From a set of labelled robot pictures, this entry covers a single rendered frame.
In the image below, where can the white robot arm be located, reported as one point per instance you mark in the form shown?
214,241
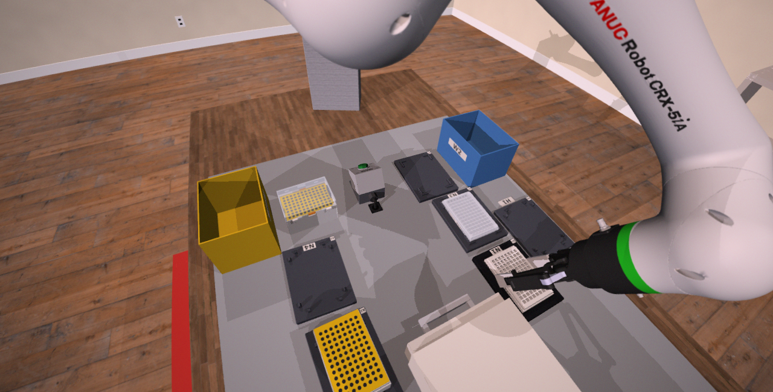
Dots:
713,236

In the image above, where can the yellow open-top bin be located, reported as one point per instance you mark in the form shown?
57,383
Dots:
229,211

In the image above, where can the blue open-top bin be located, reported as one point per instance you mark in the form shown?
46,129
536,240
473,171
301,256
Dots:
475,147

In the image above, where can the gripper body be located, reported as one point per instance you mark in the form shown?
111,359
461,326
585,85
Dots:
576,267

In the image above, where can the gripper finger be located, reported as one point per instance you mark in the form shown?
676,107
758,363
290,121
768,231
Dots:
538,278
540,260

